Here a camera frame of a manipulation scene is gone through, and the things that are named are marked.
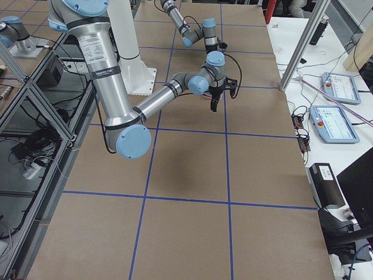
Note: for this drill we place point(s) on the teach pendant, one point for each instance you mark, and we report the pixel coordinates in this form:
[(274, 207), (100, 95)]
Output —
[(341, 87), (332, 125)]

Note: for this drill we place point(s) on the aluminium frame post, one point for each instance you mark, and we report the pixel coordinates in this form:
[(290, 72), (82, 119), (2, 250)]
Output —
[(304, 40)]

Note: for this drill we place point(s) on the upper teach pendant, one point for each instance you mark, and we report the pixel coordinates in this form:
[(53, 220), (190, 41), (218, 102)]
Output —
[(341, 87)]

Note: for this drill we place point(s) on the black box with label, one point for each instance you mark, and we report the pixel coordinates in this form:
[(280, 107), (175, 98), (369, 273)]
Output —
[(326, 187)]

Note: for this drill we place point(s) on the black cylinder bottle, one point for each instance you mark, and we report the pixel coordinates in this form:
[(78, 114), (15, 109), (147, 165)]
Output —
[(319, 30)]

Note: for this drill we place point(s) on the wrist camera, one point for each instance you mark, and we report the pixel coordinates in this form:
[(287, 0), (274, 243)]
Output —
[(231, 86), (222, 46)]

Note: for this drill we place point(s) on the pink towel with grey back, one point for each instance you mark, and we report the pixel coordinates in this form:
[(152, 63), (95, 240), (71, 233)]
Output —
[(208, 95)]

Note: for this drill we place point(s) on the metal frame side table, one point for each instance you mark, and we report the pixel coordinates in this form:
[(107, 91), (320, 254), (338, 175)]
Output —
[(43, 120)]

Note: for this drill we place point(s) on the wooden board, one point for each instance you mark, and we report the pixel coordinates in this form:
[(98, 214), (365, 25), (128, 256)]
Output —
[(361, 52)]

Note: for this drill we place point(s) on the black monitor stand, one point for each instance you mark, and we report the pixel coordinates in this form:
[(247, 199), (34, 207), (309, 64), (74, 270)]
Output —
[(345, 238)]

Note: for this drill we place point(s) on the white power strip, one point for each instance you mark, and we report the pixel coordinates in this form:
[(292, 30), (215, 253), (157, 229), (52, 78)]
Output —
[(31, 171)]

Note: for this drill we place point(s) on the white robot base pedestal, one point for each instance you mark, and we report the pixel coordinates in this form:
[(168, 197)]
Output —
[(137, 77)]

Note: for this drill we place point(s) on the small electronics board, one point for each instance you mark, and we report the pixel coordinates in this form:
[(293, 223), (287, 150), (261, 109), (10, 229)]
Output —
[(301, 133)]

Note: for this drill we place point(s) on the lower teach pendant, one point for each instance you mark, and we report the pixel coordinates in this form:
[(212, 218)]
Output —
[(332, 125)]

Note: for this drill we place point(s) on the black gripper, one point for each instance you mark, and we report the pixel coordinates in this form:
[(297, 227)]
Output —
[(215, 91)]

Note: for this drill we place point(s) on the black monitor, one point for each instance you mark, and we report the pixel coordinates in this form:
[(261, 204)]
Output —
[(355, 182)]

